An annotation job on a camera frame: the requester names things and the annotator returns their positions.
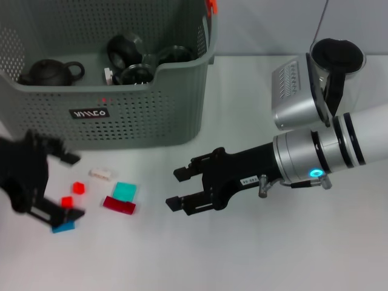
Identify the white building brick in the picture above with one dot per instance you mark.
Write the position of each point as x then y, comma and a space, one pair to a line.
101, 174
108, 75

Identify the blue building brick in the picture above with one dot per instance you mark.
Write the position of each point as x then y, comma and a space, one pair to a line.
63, 228

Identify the grey-green perforated storage bin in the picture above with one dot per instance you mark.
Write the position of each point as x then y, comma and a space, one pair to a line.
121, 121

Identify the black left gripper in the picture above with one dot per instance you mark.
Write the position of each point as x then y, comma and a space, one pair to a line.
24, 169

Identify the small red brick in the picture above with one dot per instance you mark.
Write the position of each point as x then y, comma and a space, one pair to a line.
66, 201
78, 188

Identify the dark clay teapot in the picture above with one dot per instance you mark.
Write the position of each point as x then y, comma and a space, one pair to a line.
48, 74

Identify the large bright red brick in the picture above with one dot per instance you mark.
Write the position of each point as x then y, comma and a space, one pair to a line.
104, 99

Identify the teal building brick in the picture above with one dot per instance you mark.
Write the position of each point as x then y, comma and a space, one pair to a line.
125, 191

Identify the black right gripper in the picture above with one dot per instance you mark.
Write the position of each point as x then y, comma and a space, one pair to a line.
245, 169

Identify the glass teacup with black base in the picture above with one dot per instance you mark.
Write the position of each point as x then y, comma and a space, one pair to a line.
175, 56
122, 50
135, 75

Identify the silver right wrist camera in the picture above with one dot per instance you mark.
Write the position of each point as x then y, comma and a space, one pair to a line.
294, 103

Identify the dark red brick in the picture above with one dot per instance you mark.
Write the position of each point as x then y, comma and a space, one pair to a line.
119, 205

